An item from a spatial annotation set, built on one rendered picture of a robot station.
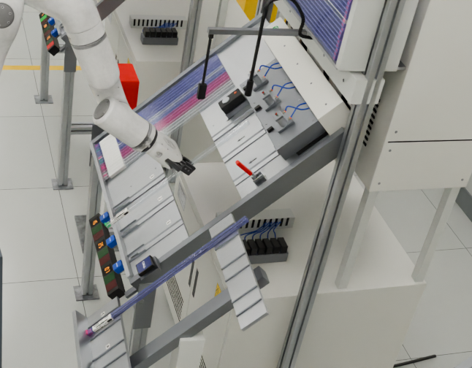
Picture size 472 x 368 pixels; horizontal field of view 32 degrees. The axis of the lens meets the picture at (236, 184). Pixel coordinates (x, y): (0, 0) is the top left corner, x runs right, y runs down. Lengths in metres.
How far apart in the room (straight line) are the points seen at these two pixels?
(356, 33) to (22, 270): 1.86
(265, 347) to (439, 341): 1.05
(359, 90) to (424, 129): 0.29
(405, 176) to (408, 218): 1.72
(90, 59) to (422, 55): 0.82
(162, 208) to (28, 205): 1.39
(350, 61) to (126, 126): 0.60
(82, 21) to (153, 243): 0.68
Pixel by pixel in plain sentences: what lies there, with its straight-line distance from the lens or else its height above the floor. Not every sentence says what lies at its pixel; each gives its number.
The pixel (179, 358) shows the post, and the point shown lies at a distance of 2.06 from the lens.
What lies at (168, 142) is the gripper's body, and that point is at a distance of 2.28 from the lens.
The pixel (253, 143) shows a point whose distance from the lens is 2.35.
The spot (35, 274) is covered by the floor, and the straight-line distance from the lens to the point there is 3.38.
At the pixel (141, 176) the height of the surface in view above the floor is 0.80.
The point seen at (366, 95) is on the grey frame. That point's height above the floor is 1.34.
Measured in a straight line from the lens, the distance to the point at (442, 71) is 2.22.
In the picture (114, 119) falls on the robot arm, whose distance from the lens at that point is 2.16.
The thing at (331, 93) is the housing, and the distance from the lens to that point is 2.19.
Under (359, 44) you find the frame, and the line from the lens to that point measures 2.04.
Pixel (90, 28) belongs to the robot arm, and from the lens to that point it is 2.04.
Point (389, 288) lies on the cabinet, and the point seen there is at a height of 0.62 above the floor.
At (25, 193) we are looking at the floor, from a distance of 3.78.
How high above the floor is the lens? 2.28
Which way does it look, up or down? 35 degrees down
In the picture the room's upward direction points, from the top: 12 degrees clockwise
